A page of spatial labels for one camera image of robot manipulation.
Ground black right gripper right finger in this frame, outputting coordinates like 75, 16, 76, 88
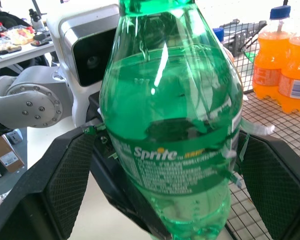
236, 129, 300, 240

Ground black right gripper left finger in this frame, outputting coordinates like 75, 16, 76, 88
0, 126, 97, 240

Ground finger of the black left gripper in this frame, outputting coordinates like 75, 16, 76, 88
89, 147, 172, 240

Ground green Sprite plastic bottle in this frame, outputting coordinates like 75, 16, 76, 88
99, 0, 245, 240

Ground brown cardboard box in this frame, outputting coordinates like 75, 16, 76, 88
0, 134, 26, 174

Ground black smartphone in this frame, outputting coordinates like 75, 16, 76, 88
30, 39, 51, 48

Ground white background table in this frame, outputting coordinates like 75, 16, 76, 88
0, 37, 58, 73

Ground orange soda bottle blue cap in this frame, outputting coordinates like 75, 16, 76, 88
211, 26, 235, 65
252, 4, 294, 100
277, 8, 300, 116

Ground colourful snack bags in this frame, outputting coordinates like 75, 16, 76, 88
4, 26, 36, 46

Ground black wire rack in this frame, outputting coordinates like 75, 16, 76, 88
218, 19, 300, 240

